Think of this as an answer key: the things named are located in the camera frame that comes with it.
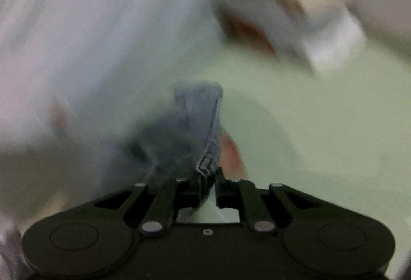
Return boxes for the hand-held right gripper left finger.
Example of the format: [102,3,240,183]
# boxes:
[93,177,201,236]

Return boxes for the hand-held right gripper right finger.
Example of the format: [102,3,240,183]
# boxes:
[214,167,325,234]

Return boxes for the blue denim jeans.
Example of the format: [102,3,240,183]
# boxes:
[125,81,225,219]

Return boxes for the pale printed bed sheet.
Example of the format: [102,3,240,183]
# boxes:
[0,0,270,280]

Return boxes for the white folded cloth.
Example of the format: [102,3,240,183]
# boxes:
[300,7,367,76]

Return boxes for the grey folded cloth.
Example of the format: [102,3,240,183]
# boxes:
[218,0,325,57]

